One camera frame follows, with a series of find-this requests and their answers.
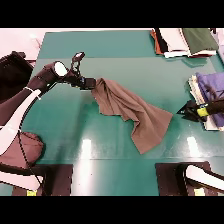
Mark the black garment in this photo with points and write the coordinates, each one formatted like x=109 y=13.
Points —
x=13 y=75
x=162 y=41

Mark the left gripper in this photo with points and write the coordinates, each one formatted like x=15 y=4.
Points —
x=87 y=83

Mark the brown shirt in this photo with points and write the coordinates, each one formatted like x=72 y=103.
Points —
x=133 y=106

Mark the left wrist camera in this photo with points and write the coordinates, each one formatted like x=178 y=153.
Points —
x=78 y=57

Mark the dark green garment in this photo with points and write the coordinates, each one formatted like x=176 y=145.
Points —
x=199 y=39

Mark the purple garment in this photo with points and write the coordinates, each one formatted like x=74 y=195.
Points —
x=213 y=85

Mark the white garment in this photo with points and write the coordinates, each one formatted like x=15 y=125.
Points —
x=173 y=40

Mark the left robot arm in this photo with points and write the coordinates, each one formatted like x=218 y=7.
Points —
x=17 y=101

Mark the red-brown garment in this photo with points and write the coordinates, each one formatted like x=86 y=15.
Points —
x=30 y=146

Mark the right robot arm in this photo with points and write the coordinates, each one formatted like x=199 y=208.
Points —
x=206 y=176

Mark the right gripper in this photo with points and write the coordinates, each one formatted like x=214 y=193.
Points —
x=192 y=110

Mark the orange garment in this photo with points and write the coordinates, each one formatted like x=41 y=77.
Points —
x=155 y=41

